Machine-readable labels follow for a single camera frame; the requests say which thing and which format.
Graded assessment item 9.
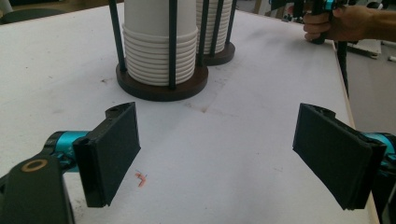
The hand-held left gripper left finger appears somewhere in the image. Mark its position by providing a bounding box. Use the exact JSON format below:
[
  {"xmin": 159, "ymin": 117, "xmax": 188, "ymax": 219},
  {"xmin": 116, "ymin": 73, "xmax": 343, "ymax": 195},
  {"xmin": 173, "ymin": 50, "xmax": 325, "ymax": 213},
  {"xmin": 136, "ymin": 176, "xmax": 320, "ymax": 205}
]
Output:
[{"xmin": 46, "ymin": 102, "xmax": 141, "ymax": 208}]

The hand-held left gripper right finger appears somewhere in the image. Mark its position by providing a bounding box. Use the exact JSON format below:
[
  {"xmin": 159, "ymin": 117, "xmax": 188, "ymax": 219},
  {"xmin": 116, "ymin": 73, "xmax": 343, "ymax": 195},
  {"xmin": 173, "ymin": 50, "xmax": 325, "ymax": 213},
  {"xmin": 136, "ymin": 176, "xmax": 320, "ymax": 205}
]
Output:
[{"xmin": 292, "ymin": 103, "xmax": 396, "ymax": 211}]

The black rod cup holder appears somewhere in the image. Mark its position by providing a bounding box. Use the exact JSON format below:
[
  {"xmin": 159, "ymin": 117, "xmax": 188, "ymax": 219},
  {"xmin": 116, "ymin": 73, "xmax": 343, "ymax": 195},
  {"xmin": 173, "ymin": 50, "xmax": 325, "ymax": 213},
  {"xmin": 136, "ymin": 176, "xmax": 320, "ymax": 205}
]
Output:
[
  {"xmin": 196, "ymin": 0, "xmax": 238, "ymax": 67},
  {"xmin": 107, "ymin": 0, "xmax": 209, "ymax": 103}
]

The stack of white paper cups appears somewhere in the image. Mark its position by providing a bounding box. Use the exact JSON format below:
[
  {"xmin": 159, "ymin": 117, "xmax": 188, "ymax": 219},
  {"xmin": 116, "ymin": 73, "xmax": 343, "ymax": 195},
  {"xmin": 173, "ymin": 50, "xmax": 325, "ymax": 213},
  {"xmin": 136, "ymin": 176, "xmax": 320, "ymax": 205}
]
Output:
[
  {"xmin": 121, "ymin": 0, "xmax": 199, "ymax": 87},
  {"xmin": 195, "ymin": 0, "xmax": 233, "ymax": 55}
]

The dark chair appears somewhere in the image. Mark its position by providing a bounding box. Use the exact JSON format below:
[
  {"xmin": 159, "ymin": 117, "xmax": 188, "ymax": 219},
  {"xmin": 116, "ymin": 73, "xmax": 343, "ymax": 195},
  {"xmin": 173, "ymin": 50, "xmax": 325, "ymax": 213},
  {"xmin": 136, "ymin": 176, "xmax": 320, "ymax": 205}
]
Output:
[{"xmin": 0, "ymin": 7, "xmax": 74, "ymax": 25}]

